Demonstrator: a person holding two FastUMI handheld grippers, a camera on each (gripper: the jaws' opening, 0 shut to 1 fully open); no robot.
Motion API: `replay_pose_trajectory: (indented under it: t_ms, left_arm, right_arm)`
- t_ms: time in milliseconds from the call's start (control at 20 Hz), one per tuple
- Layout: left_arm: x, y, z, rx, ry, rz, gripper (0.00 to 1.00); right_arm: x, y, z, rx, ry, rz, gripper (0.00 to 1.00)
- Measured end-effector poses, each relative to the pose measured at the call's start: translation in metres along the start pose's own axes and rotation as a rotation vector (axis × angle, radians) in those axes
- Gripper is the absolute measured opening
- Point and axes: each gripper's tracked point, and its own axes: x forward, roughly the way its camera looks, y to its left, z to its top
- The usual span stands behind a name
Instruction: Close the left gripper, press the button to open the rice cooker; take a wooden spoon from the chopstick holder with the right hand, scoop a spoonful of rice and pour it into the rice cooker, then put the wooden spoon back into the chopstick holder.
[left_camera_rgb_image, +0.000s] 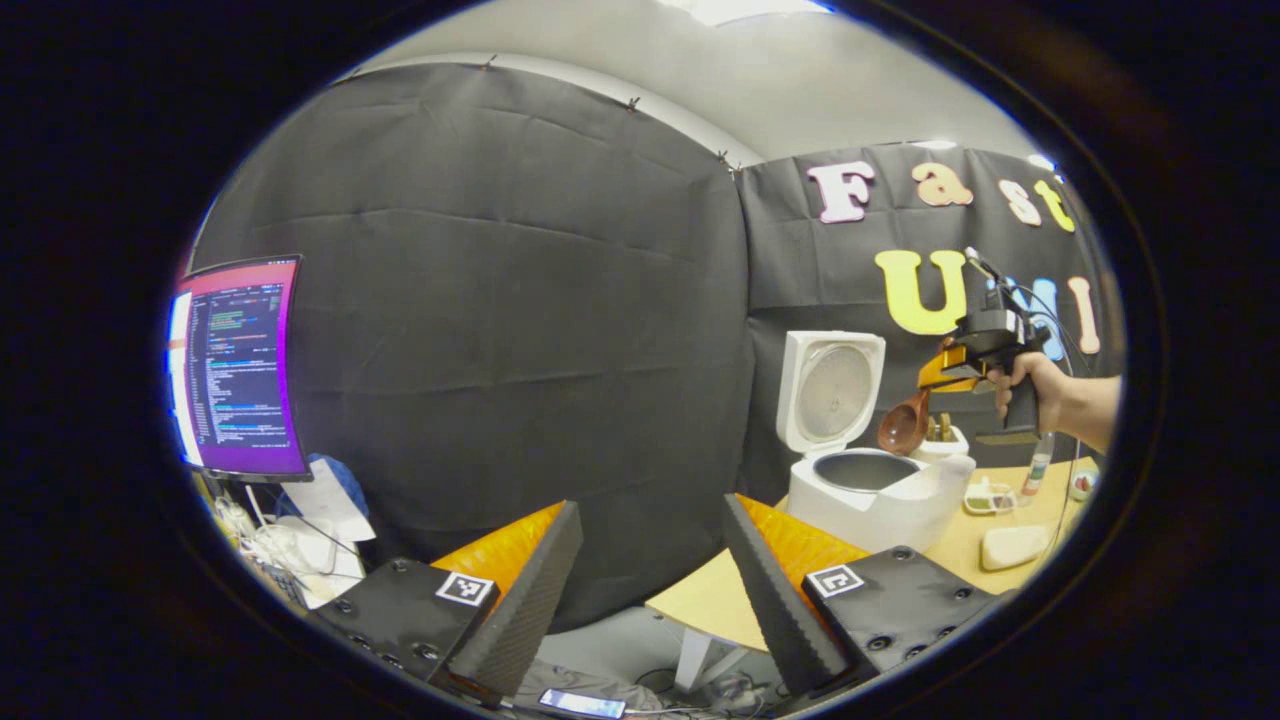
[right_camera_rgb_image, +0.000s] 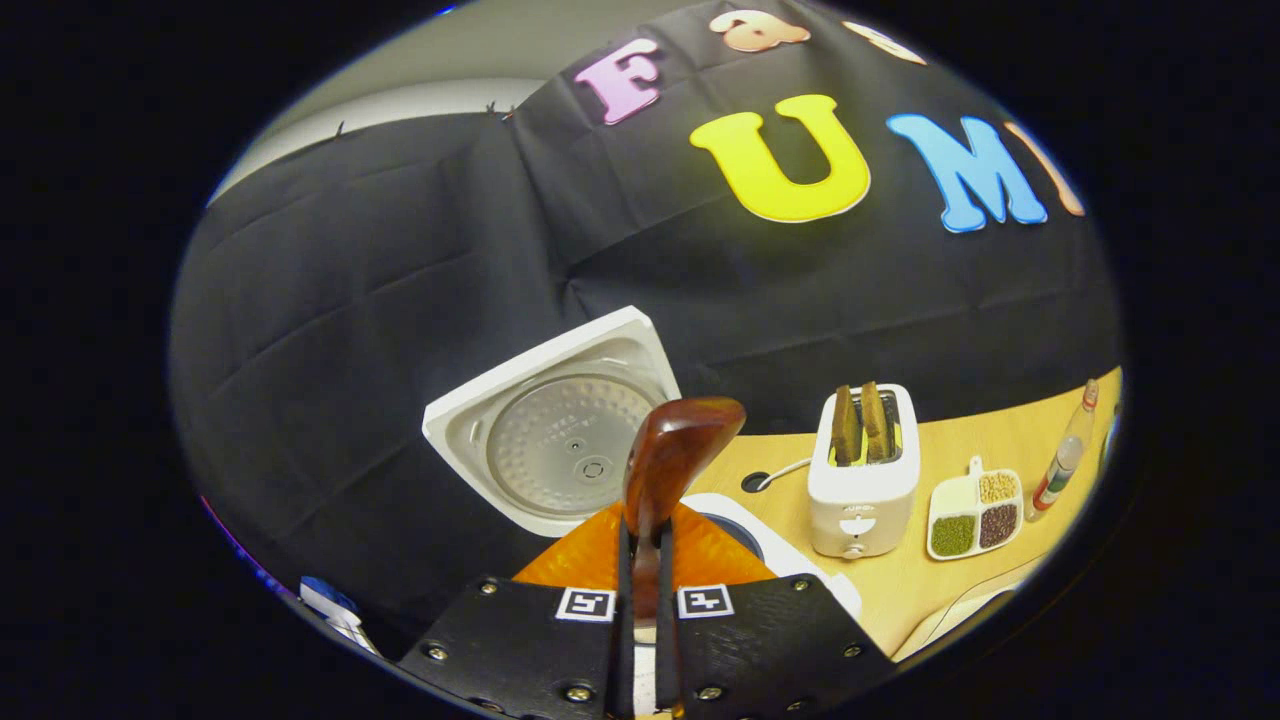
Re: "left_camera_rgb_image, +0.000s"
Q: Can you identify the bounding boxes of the white table leg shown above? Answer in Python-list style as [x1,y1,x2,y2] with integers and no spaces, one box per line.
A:
[675,628,746,693]

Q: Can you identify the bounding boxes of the white paper sheets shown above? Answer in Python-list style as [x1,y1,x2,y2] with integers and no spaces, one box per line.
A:
[275,455,376,546]

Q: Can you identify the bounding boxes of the white toaster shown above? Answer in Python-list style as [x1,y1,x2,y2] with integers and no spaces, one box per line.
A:
[915,425,971,463]

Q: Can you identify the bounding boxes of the black backdrop cloth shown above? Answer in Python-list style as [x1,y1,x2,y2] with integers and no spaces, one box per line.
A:
[190,62,1116,631]

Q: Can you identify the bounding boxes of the white rice cooker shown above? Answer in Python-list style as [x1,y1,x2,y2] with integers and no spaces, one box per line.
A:
[776,330,976,554]

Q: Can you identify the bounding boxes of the brown wooden spoon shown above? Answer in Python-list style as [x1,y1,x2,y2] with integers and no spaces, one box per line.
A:
[878,388,933,457]

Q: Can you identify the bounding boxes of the clear tray of white rice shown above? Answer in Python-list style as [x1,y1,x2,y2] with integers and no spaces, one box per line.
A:
[980,524,1051,573]

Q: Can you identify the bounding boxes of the white divided grain dish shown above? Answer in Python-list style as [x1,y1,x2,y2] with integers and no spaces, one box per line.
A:
[963,476,1016,516]

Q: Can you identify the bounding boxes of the ceiling light panel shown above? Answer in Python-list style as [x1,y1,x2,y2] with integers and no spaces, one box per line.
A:
[660,0,836,26]

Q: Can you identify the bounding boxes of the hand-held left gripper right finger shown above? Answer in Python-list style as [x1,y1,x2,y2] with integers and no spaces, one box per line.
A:
[720,493,1001,699]

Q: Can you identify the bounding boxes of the computer monitor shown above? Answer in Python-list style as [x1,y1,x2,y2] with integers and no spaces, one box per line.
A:
[165,255,313,484]

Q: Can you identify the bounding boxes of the smartphone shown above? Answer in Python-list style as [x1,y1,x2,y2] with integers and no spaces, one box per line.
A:
[538,688,627,719]

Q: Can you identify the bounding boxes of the clear plastic bottle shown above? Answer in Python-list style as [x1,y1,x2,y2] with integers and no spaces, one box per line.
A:
[1020,430,1056,498]

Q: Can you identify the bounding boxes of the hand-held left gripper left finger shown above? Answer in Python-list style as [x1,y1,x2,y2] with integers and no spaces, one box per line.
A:
[315,500,584,701]

